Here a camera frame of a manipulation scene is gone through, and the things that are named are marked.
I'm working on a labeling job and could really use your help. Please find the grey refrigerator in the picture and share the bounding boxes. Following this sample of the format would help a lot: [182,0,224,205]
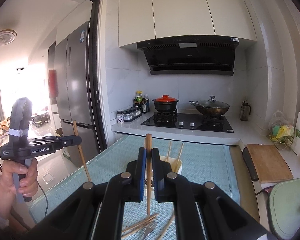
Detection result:
[55,21,100,161]

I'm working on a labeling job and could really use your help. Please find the black gas stove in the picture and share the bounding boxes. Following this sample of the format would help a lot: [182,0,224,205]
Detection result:
[142,110,234,133]

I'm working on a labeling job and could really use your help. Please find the yellow green plastic bag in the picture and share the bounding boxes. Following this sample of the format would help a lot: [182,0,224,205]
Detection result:
[268,110,295,148]

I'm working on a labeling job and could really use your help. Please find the person's left hand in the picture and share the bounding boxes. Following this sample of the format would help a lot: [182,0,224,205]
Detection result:
[0,157,39,221]

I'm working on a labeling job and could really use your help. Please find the soy sauce bottles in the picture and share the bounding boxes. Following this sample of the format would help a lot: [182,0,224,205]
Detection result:
[134,90,150,113]

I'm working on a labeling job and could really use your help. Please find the wooden cutting board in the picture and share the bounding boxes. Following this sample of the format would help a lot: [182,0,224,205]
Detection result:
[247,144,293,184]

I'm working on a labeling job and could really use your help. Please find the black wok glass lid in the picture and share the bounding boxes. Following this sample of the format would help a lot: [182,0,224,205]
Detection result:
[189,95,230,118]

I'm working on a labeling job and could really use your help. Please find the teal woven table mat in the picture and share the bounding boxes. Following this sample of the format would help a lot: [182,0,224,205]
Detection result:
[28,134,241,240]

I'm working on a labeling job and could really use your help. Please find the green chair seat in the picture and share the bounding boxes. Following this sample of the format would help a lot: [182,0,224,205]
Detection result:
[267,178,300,239]

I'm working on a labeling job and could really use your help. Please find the black range hood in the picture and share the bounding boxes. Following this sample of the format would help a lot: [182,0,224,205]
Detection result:
[136,35,239,76]

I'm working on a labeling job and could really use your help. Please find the black pot orange lid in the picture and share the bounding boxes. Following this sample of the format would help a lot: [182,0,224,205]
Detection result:
[152,95,179,113]

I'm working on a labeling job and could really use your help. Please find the white spice jar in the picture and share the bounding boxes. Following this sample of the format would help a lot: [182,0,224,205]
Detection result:
[116,111,124,124]

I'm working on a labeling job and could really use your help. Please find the cream utensil holder box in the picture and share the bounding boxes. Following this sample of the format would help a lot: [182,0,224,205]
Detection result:
[151,155,183,199]

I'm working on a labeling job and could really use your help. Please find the glass french press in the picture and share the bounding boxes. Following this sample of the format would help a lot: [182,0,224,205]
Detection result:
[239,101,251,121]

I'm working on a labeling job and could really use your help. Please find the steel fork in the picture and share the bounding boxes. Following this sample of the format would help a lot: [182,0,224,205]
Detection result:
[142,220,157,240]

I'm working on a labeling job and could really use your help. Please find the seasoning jar rack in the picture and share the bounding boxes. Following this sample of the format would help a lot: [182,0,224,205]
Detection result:
[122,107,142,122]

